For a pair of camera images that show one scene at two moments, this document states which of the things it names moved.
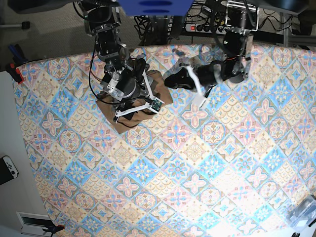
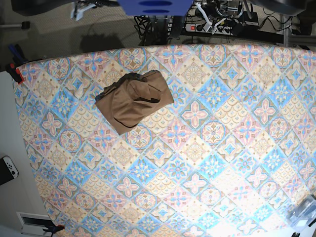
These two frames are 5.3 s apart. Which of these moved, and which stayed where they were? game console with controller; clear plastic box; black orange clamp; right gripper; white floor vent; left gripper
Moved: right gripper; left gripper
Stayed: clear plastic box; black orange clamp; game console with controller; white floor vent
